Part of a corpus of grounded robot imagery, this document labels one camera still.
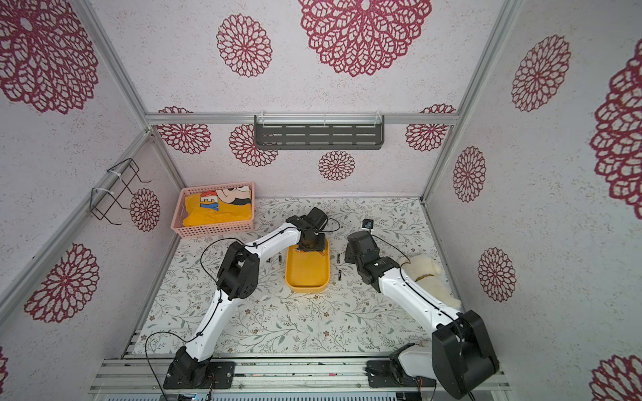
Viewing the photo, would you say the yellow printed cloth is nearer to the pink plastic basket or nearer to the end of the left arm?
the pink plastic basket

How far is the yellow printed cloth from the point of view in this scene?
3.44ft

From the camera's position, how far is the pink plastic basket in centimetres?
105
